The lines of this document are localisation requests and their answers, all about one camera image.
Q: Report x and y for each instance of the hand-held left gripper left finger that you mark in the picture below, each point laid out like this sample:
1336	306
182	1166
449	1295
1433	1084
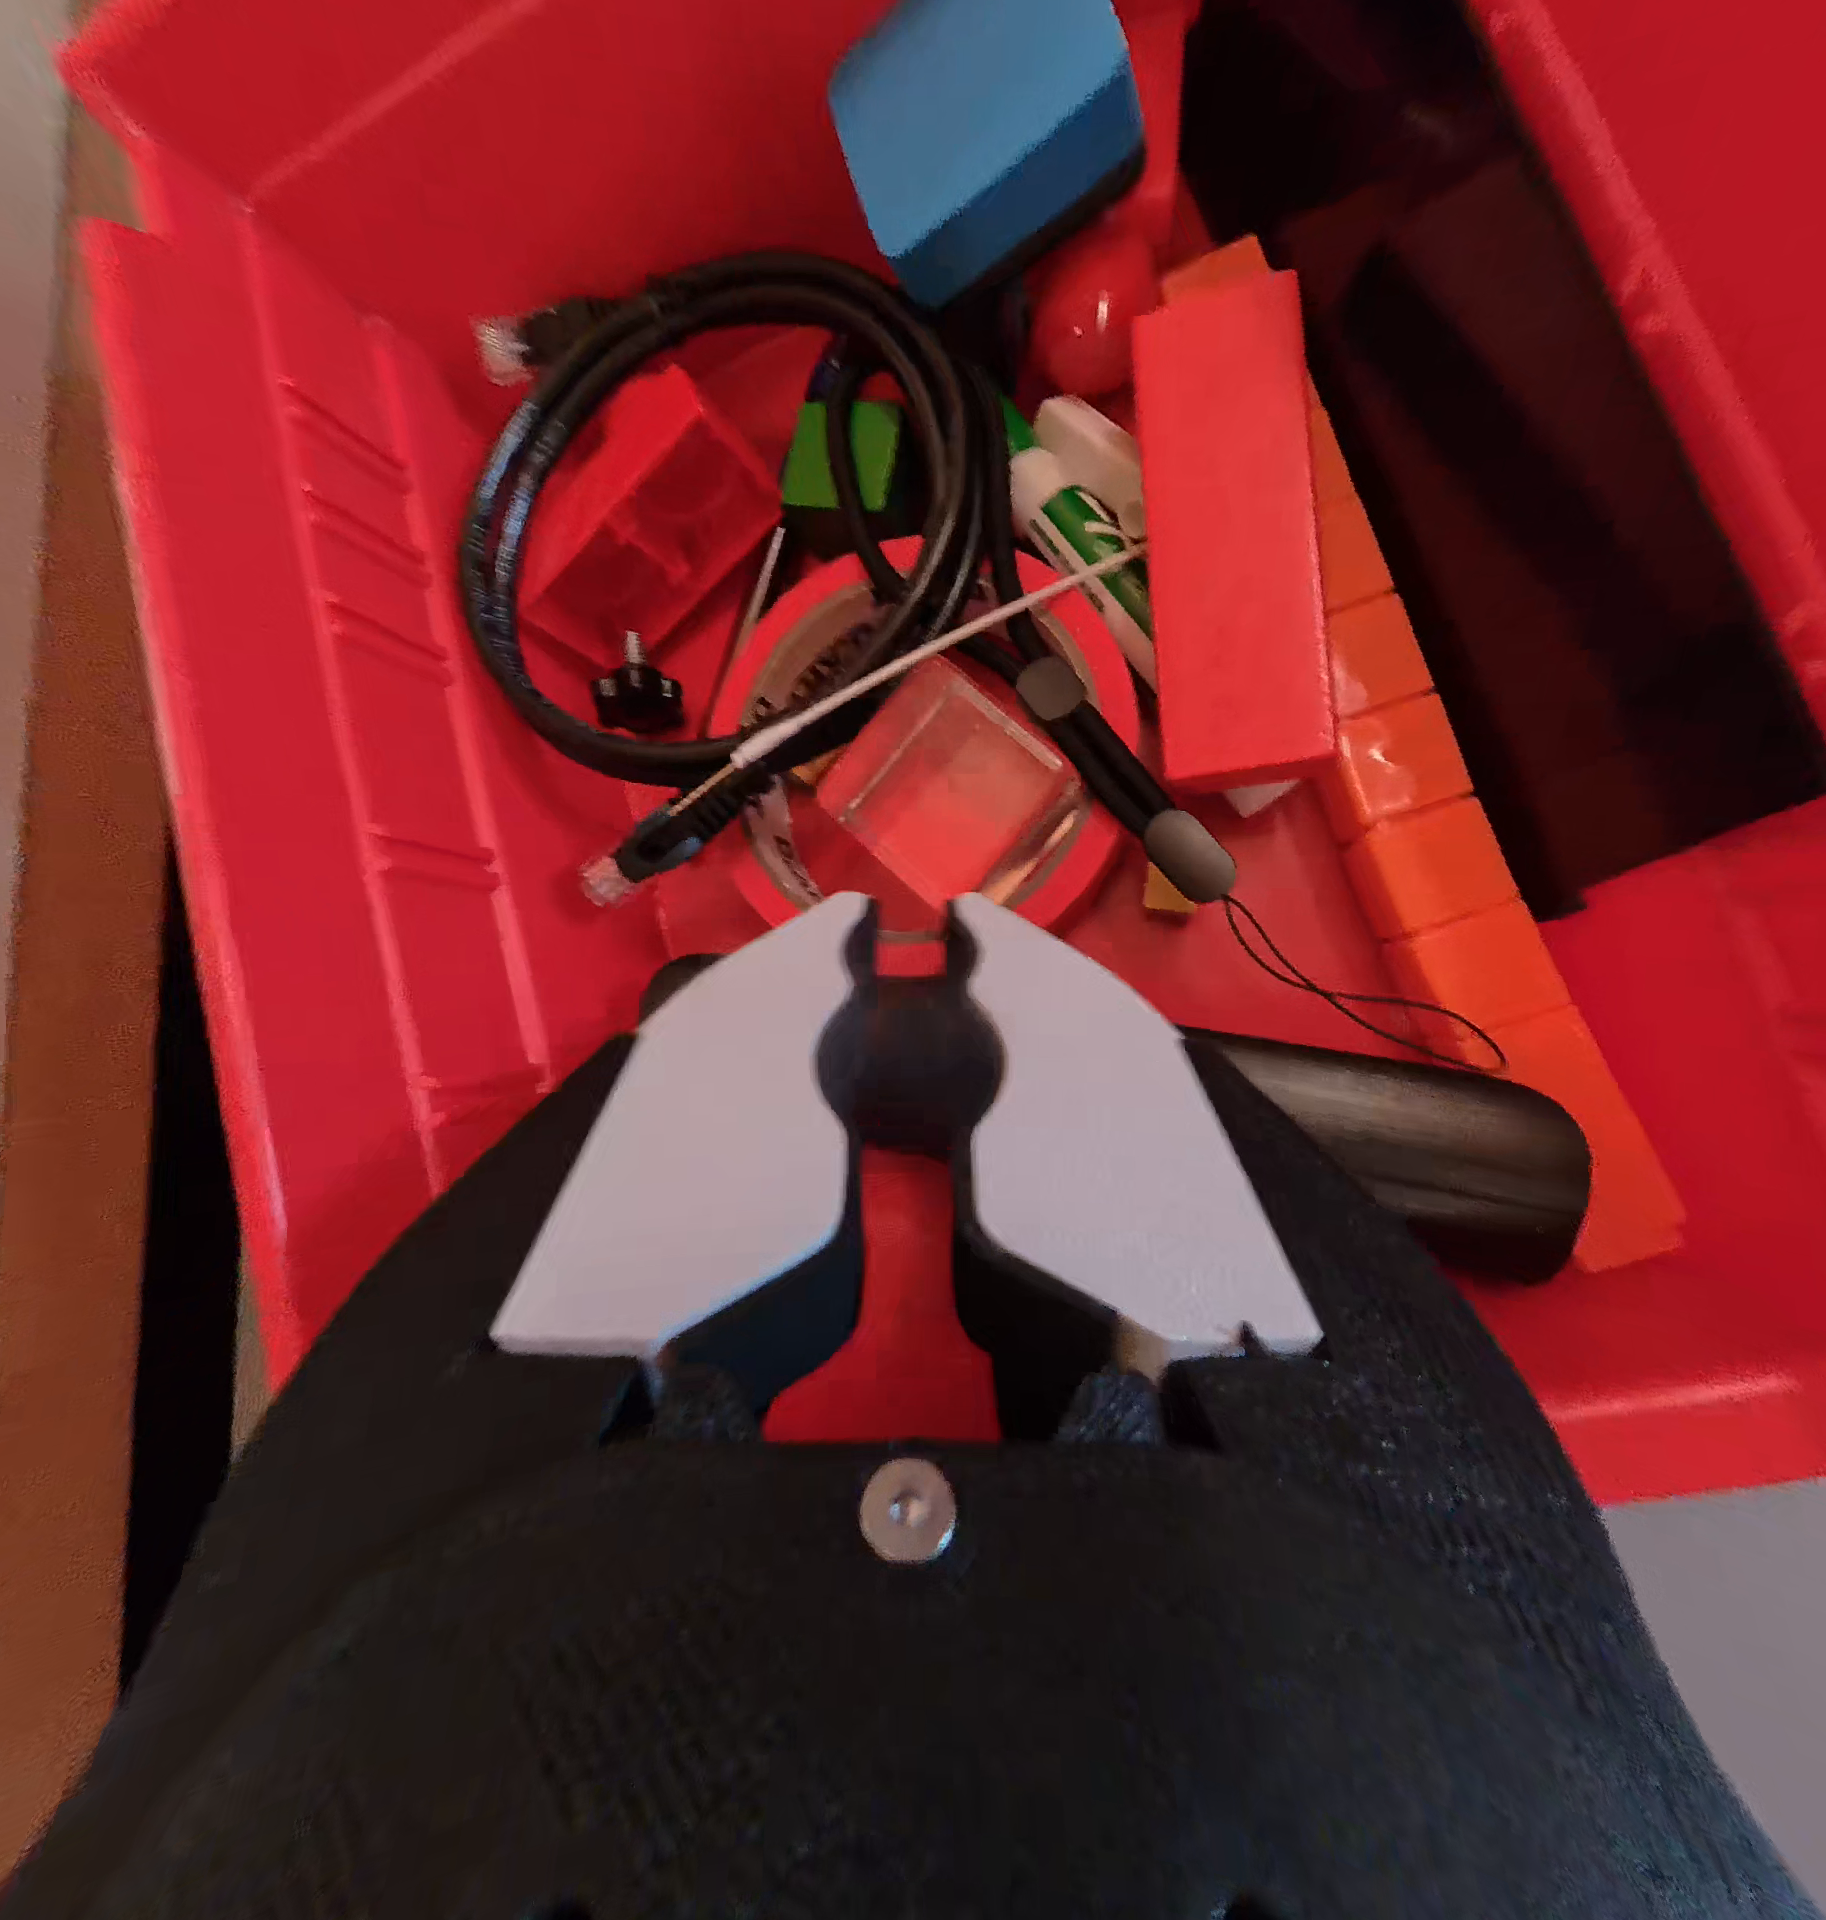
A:
672	1153

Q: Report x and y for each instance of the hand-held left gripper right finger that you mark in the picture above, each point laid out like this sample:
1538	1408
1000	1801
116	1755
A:
1137	1153

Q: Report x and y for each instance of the red plastic bin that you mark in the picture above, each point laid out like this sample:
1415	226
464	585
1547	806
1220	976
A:
357	674

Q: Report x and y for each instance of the black tube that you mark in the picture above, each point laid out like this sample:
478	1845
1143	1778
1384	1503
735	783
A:
1393	1126

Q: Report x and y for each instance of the red tape roll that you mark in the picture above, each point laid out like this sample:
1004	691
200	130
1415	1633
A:
1075	877

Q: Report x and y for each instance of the row of orange cubes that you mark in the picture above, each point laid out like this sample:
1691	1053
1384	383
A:
1454	900

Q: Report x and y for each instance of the clear acrylic cube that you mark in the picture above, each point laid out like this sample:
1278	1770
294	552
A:
953	780

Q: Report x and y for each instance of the black knob screw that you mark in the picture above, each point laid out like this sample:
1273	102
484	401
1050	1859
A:
639	700

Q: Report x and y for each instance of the thin metal rod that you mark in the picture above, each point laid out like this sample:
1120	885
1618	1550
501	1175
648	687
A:
758	593

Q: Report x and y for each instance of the red foam block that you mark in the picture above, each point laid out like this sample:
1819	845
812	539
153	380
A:
1236	569

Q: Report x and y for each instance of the green white marker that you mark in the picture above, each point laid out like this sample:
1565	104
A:
1078	518

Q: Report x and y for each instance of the red transparent cube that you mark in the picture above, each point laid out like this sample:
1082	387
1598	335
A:
645	511

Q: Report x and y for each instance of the green block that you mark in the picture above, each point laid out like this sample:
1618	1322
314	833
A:
823	458

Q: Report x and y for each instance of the dark tinted acrylic sheet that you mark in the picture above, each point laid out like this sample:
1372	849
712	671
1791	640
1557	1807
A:
1528	525

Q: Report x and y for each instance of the red ball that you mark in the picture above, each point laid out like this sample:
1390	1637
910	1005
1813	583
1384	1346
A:
1086	315

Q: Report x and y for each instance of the blue whiteboard eraser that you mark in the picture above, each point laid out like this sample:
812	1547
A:
972	119

